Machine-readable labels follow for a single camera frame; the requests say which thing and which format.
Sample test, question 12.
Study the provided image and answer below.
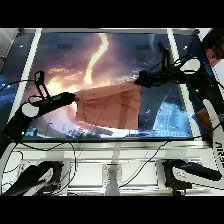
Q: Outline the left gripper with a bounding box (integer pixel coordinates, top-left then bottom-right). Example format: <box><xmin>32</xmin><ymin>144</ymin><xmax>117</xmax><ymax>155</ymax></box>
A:
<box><xmin>49</xmin><ymin>91</ymin><xmax>77</xmax><ymax>107</ymax></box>

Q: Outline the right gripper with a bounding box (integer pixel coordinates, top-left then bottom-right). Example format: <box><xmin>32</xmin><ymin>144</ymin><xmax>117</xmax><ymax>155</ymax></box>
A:
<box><xmin>133</xmin><ymin>70</ymin><xmax>158</xmax><ymax>89</ymax></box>

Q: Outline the orange garment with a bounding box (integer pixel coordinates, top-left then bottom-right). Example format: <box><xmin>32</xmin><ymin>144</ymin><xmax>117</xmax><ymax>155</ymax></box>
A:
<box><xmin>74</xmin><ymin>81</ymin><xmax>142</xmax><ymax>131</ymax></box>

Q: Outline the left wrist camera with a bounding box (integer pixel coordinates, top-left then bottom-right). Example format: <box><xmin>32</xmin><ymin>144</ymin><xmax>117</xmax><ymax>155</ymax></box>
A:
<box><xmin>33</xmin><ymin>70</ymin><xmax>52</xmax><ymax>100</ymax></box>

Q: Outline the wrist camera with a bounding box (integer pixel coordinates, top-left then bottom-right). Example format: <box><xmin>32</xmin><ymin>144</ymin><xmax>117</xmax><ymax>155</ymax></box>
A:
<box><xmin>33</xmin><ymin>70</ymin><xmax>52</xmax><ymax>100</ymax></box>
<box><xmin>156</xmin><ymin>41</ymin><xmax>173</xmax><ymax>69</ymax></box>

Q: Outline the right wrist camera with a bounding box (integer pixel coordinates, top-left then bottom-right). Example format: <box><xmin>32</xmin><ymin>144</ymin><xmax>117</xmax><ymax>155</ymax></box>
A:
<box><xmin>156</xmin><ymin>41</ymin><xmax>173</xmax><ymax>69</ymax></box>

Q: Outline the silver frame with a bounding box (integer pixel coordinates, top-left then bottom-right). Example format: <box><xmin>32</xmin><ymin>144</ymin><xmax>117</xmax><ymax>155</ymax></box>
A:
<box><xmin>0</xmin><ymin>28</ymin><xmax>224</xmax><ymax>197</ymax></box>

